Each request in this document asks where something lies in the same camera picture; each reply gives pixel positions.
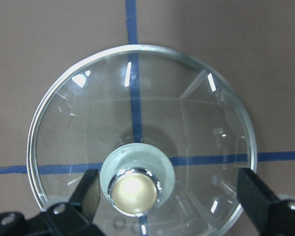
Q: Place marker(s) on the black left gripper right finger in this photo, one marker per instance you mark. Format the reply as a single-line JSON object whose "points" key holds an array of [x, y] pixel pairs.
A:
{"points": [[254, 195]]}

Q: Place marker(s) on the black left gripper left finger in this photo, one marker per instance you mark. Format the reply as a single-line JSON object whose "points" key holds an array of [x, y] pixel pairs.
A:
{"points": [[86, 196]]}

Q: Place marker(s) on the glass pot lid with knob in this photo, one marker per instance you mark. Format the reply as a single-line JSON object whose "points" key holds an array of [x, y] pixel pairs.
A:
{"points": [[152, 109]]}

